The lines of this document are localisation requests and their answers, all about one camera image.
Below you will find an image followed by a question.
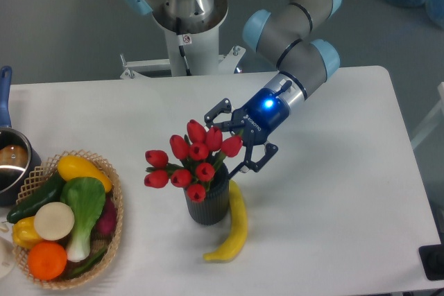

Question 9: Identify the orange fruit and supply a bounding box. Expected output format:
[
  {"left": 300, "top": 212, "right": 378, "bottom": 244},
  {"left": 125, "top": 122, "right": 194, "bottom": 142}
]
[{"left": 27, "top": 241, "right": 67, "bottom": 281}]

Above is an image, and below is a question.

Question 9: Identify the black device at edge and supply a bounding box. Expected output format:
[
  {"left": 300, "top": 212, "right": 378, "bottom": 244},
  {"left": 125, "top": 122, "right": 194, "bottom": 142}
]
[{"left": 418, "top": 244, "right": 443, "bottom": 281}]

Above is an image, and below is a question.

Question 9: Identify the green bok choy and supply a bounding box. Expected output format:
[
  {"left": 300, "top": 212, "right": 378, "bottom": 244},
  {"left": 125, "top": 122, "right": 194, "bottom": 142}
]
[{"left": 60, "top": 177, "right": 105, "bottom": 263}]

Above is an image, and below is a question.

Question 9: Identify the dark green cucumber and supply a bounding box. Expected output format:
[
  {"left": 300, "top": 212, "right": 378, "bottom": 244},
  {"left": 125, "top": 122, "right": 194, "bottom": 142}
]
[{"left": 6, "top": 172, "right": 66, "bottom": 224}]

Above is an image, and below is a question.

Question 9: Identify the purple sweet potato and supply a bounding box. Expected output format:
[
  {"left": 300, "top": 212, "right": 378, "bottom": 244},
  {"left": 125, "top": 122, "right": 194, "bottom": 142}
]
[{"left": 95, "top": 197, "right": 117, "bottom": 236}]

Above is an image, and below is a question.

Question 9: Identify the white garlic piece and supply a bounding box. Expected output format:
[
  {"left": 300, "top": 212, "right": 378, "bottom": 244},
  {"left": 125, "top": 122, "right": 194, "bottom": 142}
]
[{"left": 0, "top": 222, "right": 9, "bottom": 233}]

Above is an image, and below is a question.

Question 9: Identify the blue handled saucepan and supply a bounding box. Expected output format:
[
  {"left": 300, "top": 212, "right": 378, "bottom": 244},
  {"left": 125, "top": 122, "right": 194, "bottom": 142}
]
[{"left": 1, "top": 66, "right": 41, "bottom": 207}]

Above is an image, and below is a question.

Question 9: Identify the green chili pepper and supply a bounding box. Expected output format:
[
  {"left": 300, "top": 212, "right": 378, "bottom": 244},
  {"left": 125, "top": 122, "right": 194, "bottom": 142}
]
[{"left": 65, "top": 247, "right": 107, "bottom": 279}]

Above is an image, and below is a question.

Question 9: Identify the yellow bell pepper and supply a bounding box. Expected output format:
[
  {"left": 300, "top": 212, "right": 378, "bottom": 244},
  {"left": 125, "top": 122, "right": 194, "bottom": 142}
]
[{"left": 12, "top": 216, "right": 44, "bottom": 250}]

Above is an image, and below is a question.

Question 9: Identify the white frame right edge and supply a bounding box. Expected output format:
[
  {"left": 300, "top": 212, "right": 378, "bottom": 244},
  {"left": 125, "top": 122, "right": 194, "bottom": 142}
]
[{"left": 410, "top": 82, "right": 443, "bottom": 150}]

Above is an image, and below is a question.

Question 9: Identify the woven wicker basket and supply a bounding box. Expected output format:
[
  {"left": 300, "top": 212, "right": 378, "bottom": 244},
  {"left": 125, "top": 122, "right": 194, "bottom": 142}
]
[{"left": 13, "top": 150, "right": 123, "bottom": 290}]

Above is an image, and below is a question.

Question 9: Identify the yellow banana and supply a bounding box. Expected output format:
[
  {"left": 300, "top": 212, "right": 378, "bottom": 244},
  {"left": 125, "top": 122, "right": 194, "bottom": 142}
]
[{"left": 203, "top": 180, "right": 248, "bottom": 263}]

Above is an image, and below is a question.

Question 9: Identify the red tulip bouquet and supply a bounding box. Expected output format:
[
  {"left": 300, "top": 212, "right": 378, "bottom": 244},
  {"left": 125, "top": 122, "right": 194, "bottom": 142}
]
[{"left": 144, "top": 119, "right": 243, "bottom": 202}]

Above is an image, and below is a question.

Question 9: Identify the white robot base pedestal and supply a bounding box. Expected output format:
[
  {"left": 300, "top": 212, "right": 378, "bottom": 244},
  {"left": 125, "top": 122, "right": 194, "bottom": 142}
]
[{"left": 120, "top": 0, "right": 246, "bottom": 79}]

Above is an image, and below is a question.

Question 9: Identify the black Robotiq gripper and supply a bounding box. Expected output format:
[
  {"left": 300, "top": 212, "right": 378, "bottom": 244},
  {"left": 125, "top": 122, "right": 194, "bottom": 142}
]
[{"left": 204, "top": 72, "right": 307, "bottom": 177}]

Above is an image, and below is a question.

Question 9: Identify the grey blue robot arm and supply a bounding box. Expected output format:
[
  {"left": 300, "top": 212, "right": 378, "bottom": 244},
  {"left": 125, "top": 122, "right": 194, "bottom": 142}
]
[{"left": 124, "top": 0, "right": 342, "bottom": 172}]

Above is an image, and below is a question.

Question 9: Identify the yellow squash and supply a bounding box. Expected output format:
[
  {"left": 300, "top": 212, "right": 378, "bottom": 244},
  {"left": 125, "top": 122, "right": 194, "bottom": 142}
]
[{"left": 57, "top": 155, "right": 112, "bottom": 193}]

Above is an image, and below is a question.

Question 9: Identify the dark grey ribbed vase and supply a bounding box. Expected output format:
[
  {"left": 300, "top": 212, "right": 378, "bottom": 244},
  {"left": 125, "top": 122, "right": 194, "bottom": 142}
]
[{"left": 184, "top": 164, "right": 229, "bottom": 225}]

